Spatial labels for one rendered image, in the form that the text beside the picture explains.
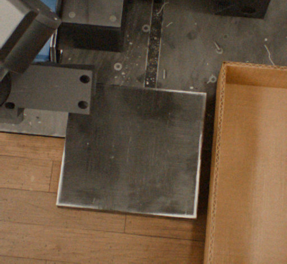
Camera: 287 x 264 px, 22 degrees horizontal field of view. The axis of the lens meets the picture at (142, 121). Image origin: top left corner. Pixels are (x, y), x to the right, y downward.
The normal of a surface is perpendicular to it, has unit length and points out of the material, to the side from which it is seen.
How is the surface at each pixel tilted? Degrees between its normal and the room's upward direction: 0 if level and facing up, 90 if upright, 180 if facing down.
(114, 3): 0
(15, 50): 52
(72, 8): 0
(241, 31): 0
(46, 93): 29
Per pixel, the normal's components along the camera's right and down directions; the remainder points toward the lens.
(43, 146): 0.00, -0.27
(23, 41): 0.37, 0.50
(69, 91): -0.04, 0.23
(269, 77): -0.10, 0.96
